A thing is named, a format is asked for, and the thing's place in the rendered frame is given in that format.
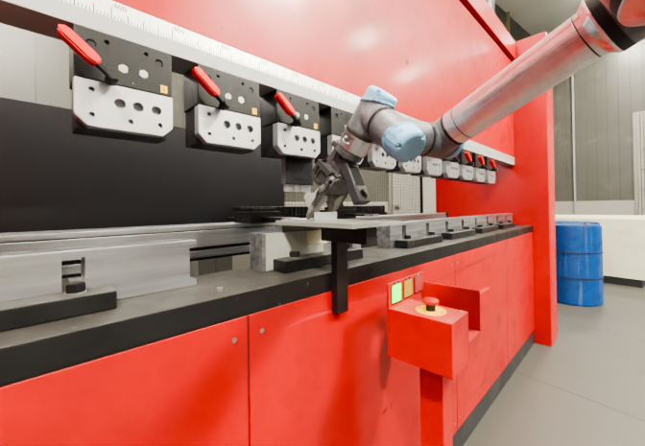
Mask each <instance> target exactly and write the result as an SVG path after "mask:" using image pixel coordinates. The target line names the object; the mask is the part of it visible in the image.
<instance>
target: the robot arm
mask: <svg viewBox="0 0 645 446"><path fill-rule="evenodd" d="M644 38H645V0H582V2H581V4H580V7H579V9H578V11H577V13H575V14H574V15H573V16H571V17H570V18H569V19H567V20H566V21H565V22H564V23H562V24H561V25H560V26H559V27H558V28H557V29H555V30H554V31H553V32H552V33H550V34H549V35H547V36H546V37H545V38H543V39H542V40H541V41H540V42H538V43H537V44H536V45H534V46H533V47H532V48H530V49H529V50H528V51H526V52H525V53H524V54H523V55H521V56H520V57H519V58H517V59H516V60H514V61H513V62H512V63H511V64H509V65H508V66H507V67H505V68H504V69H503V70H501V71H500V72H499V73H498V74H496V75H495V76H494V77H492V78H491V79H490V80H488V81H487V82H486V83H484V84H483V85H482V86H480V87H479V88H478V89H476V90H475V91H474V92H473V93H471V94H470V95H469V96H467V97H466V98H465V99H463V100H462V101H461V102H460V103H458V104H457V105H456V106H454V107H453V108H451V109H450V110H449V111H447V112H446V113H445V114H444V115H443V116H442V117H441V118H439V119H438V120H437V121H436V122H434V123H430V122H424V121H419V120H414V119H409V118H405V117H403V116H401V115H400V114H399V113H397V112H396V111H395V110H394V109H395V105H396V103H397V99H396V97H394V96H393V95H391V94H390V93H388V92H386V91H385V90H383V89H381V88H379V87H377V86H374V85H371V86H369V87H368V89H367V90H366V92H365V94H364V95H363V97H362V99H360V101H359V104H358V106H357V107H356V109H355V111H354V113H353V114H352V116H351V118H350V120H349V122H348V124H347V126H346V129H345V130H344V132H343V134H342V136H341V138H340V140H339V142H337V141H336V140H333V142H332V144H331V145H332V146H333V147H334V149H333V151H332V153H331V155H330V156H329V157H328V158H327V157H326V156H325V157H326V158H323V159H318V161H317V163H316V165H315V167H314V169H313V171H312V173H311V174H310V176H311V177H312V178H313V179H314V182H315V183H316V184H317V185H321V186H320V188H318V189H317V190H316V191H315V192H314V193H310V192H306V193H305V195H304V199H305V202H306V204H307V206H308V211H307V214H306V219H307V220H310V219H312V218H314V212H318V211H319V210H320V208H321V206H322V205H323V204H325V203H326V204H327V206H328V210H327V211H326V212H335V211H336V210H337V209H338V208H339V206H341V205H342V203H343V202H344V200H345V199H346V197H347V195H348V193H349V195H350V198H351V200H352V203H353V205H365V204H367V203H369V202H370V195H369V193H368V190H367V187H366V185H365V182H364V180H363V178H362V175H361V173H360V170H359V167H358V165H357V163H360V162H361V161H362V159H363V157H365V156H366V154H367V153H368V151H369V149H370V147H371V145H372V144H373V142H374V141H375V142H376V143H377V144H378V145H379V146H380V147H381V148H382V149H383V150H384V152H385V153H386V154H387V155H389V156H390V157H392V158H393V159H395V160H396V161H398V162H401V163H406V162H408V161H410V160H414V159H415V158H417V157H418V156H428V157H434V158H438V159H444V158H452V157H455V156H456V155H458V154H459V153H460V151H461V150H462V148H463V147H464V145H465V142H466V141H467V140H469V139H471V138H472V137H474V136H475V135H477V134H479V133H480V132H482V131H483V130H485V129H487V128H489V127H490V126H492V125H494V124H495V123H497V122H498V121H500V120H502V119H503V118H505V117H506V116H508V115H510V114H511V113H513V112H514V111H516V110H517V109H519V108H521V107H522V106H524V105H526V104H528V103H529V102H531V101H532V100H533V99H535V98H536V97H538V96H539V95H541V94H543V93H544V92H546V91H547V90H549V89H551V88H552V87H554V86H555V85H557V84H558V83H560V82H562V81H564V80H565V79H567V78H569V77H570V76H572V75H573V74H575V73H577V72H578V71H580V70H581V69H583V68H585V67H586V66H588V65H589V64H591V63H592V62H593V61H595V60H596V59H599V58H600V57H602V56H603V55H605V54H607V53H622V52H624V51H626V50H627V49H629V48H631V47H632V46H634V45H635V44H636V43H638V42H639V41H641V40H643V39H644ZM317 165H318V166H317Z"/></svg>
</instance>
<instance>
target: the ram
mask: <svg viewBox="0 0 645 446"><path fill-rule="evenodd" d="M112 1H115V2H117V3H120V4H122V5H125V6H127V7H130V8H133V9H135V10H138V11H140V12H144V13H146V14H148V15H151V16H154V17H156V18H159V19H161V20H164V21H166V22H169V23H172V24H174V25H177V26H179V27H182V28H183V29H186V30H188V31H191V32H194V33H196V34H199V35H203V36H205V37H208V38H211V39H213V40H216V41H218V42H221V43H223V44H225V45H227V46H230V47H233V48H235V49H238V50H240V51H243V52H245V53H248V54H250V55H253V56H256V57H258V58H261V59H264V60H266V61H269V62H272V63H274V64H277V65H279V66H282V67H284V68H287V69H289V70H292V71H295V72H297V73H300V74H301V75H304V76H306V77H309V78H312V79H314V80H317V81H319V82H323V83H326V84H328V85H331V86H334V87H336V88H339V89H341V90H344V91H345V92H348V93H351V94H353V95H356V96H358V97H361V98H362V97H363V95H364V94H365V92H366V90H367V89H368V87H369V86H371V85H374V86H377V87H379V88H381V89H383V90H385V91H386V92H388V93H390V94H391V95H393V96H394V97H396V99H397V103H396V105H395V109H394V110H395V111H397V112H400V113H402V114H405V115H407V116H410V117H413V118H415V119H418V120H420V121H424V122H430V123H434V122H436V121H437V120H438V119H439V118H441V117H442V116H443V115H444V114H445V113H446V112H447V111H449V110H450V109H451V108H453V107H454V106H456V105H457V104H458V103H460V102H461V101H462V100H463V99H465V98H466V97H467V96H469V95H470V94H471V93H473V92H474V91H475V90H476V89H478V88H479V87H480V86H482V85H483V84H484V83H486V82H487V81H488V80H490V79H491V78H492V77H494V76H495V75H496V74H498V73H499V72H500V71H501V70H503V69H504V68H505V67H507V66H508V65H509V64H511V63H512V62H511V61H510V59H509V58H508V57H507V56H506V55H505V54H504V52H503V51H502V50H501V49H500V48H499V47H498V45H497V44H496V43H495V42H494V41H493V39H492V38H491V37H490V36H489V35H488V33H487V32H486V31H485V30H484V29H483V28H482V26H481V25H480V24H479V23H478V22H477V20H476V19H475V18H474V17H473V16H472V15H471V13H470V12H469V11H468V10H467V9H466V7H465V6H464V5H463V4H462V3H461V1H460V0H112ZM0 23H3V24H6V25H10V26H13V27H16V28H19V29H23V30H26V31H30V32H33V33H37V34H40V35H46V36H50V37H52V38H56V39H59V40H62V39H61V38H60V37H59V35H58V34H57V27H58V25H59V24H61V25H63V24H65V25H66V26H67V27H69V28H70V29H71V30H72V27H73V24H77V25H80V26H83V27H86V28H89V29H92V30H95V31H98V32H101V33H104V34H107V35H112V36H116V37H119V38H122V39H125V40H127V41H130V42H133V43H136V44H139V45H143V46H146V47H149V48H152V49H155V50H158V51H160V52H163V53H166V54H169V55H171V56H172V72H174V73H178V74H181V75H185V74H186V73H187V72H188V71H189V70H191V69H192V68H193V67H194V66H195V65H196V64H197V63H198V64H202V65H205V66H208V67H211V68H214V69H217V70H220V71H223V72H226V73H229V74H232V75H235V76H238V77H241V78H244V79H247V80H250V81H253V82H258V83H259V97H261V96H263V95H265V94H267V93H269V92H271V91H273V90H275V89H279V90H282V91H285V92H289V93H292V94H295V95H298V96H300V97H303V98H306V99H309V100H312V101H316V102H319V110H321V109H324V108H327V107H330V106H333V107H336V108H339V109H341V110H345V111H348V112H351V113H354V111H355V109H356V107H357V105H354V104H351V103H348V102H345V101H342V100H340V99H337V98H334V97H331V96H328V95H326V94H323V93H321V92H318V91H315V90H313V89H310V88H307V87H304V86H301V85H298V84H296V83H293V82H288V81H285V80H283V79H281V78H278V77H275V76H272V75H270V74H267V73H264V72H261V71H258V70H255V69H253V68H250V67H248V66H245V65H242V64H240V63H237V62H234V61H231V60H228V59H224V58H221V57H218V56H215V55H212V54H210V53H207V52H205V51H202V50H199V49H197V48H194V47H191V46H188V45H185V44H182V43H180V42H177V41H174V40H172V39H169V38H167V37H164V36H161V35H156V34H154V33H151V32H148V31H145V30H142V29H139V28H137V27H134V26H132V25H129V24H126V23H124V22H121V21H118V20H115V19H112V18H110V17H107V16H104V15H101V14H98V13H96V12H92V11H89V10H86V9H83V8H81V7H78V6H75V5H72V4H69V3H66V2H64V1H61V0H0ZM469 140H471V141H474V142H476V143H479V144H481V145H484V146H486V147H489V148H492V149H494V150H497V151H499V152H502V153H505V154H508V155H510V156H513V157H514V113H511V114H510V115H508V116H506V117H505V118H503V119H502V120H500V121H498V122H497V123H495V124H494V125H492V126H490V127H489V128H487V129H485V130H483V131H482V132H480V133H479V134H477V135H475V136H474V137H472V138H471V139H469Z"/></svg>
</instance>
